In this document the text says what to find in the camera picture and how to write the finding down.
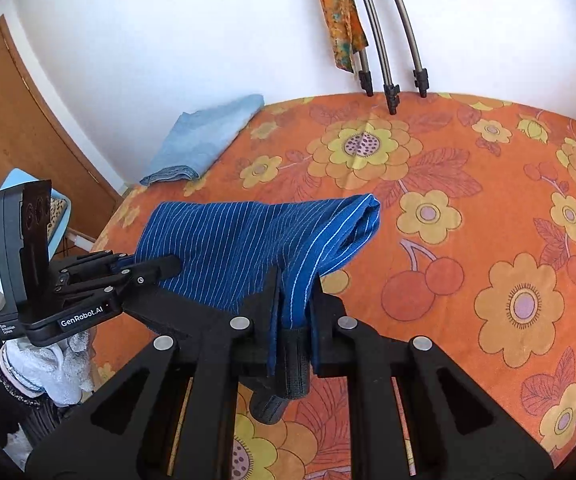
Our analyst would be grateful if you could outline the left hand white glove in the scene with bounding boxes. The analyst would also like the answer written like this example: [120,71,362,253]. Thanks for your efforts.
[0,328,96,408]

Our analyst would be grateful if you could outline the light blue chair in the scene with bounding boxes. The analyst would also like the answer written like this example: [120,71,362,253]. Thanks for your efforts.
[0,168,72,259]

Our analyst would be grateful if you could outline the wooden door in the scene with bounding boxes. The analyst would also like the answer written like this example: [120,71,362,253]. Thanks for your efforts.
[0,18,120,237]

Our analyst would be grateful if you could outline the orange floral bed cover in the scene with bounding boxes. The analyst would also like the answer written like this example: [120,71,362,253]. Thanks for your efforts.
[96,93,576,463]

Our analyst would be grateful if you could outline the orange floral scarf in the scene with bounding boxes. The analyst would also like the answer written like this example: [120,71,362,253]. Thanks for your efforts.
[320,0,368,73]

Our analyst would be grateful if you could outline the metal camera tripod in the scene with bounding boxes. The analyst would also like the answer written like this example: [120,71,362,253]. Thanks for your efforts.
[362,0,429,115]

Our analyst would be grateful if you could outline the blue striped shorts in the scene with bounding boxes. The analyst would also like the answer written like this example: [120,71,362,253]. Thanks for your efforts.
[132,192,384,424]

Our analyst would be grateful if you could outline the leopard print cushion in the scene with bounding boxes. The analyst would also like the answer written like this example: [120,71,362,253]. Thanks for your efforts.
[47,197,68,237]

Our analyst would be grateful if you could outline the folded light blue jeans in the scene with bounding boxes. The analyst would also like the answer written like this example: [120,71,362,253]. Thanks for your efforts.
[139,94,264,186]

